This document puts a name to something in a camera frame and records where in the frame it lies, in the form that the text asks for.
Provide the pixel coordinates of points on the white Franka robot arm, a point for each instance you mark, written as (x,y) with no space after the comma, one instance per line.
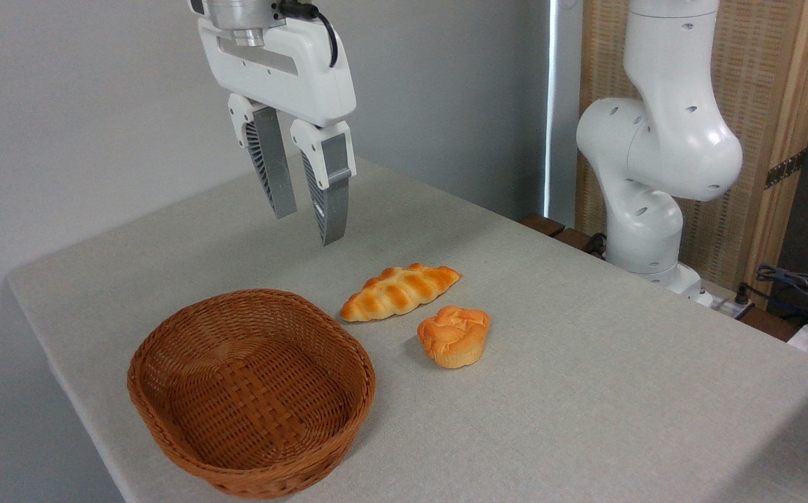
(662,140)

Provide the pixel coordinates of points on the round muffin-shaped bread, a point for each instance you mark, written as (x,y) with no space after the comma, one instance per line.
(454,335)

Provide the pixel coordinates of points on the wooden rattan folding screen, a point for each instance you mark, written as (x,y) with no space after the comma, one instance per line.
(767,84)

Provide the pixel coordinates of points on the metal screen hinge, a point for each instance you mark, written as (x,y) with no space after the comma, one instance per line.
(786,168)

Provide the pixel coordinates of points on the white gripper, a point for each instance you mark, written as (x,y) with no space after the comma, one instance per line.
(292,73)

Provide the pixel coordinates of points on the long braided bread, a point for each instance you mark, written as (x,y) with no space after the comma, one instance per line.
(400,292)

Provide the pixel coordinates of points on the brown wicker basket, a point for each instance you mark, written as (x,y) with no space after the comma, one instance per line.
(250,391)

